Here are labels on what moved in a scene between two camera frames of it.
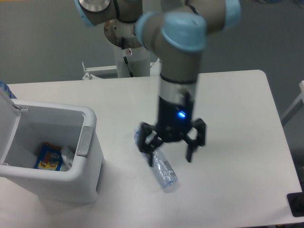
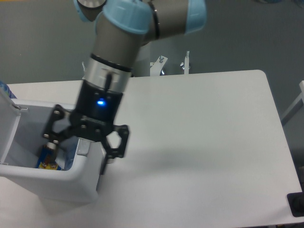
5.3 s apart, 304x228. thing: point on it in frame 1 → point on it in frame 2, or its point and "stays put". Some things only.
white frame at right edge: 298,105 stays put
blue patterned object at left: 5,87 stays put
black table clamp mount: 296,202 stays put
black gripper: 173,120 → 94,116
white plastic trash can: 24,125 stays put
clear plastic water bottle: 162,166 → 69,144
